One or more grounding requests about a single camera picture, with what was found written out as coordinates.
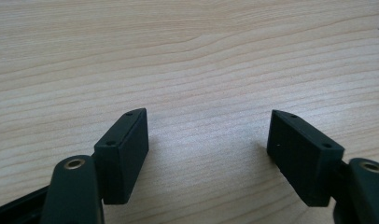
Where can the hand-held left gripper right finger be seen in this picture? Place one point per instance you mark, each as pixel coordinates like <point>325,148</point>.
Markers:
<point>302,161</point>

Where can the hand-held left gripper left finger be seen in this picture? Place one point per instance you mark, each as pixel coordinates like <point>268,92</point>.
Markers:
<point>122,161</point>

